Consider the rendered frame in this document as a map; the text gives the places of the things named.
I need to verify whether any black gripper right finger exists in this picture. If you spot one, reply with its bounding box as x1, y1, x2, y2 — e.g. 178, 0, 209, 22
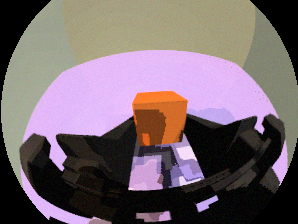
184, 113, 258, 179

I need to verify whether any orange block with black square face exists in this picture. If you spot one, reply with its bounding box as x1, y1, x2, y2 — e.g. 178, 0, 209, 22
132, 91, 188, 147

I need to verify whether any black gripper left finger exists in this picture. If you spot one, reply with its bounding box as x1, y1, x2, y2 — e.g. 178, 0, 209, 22
55, 115, 137, 190

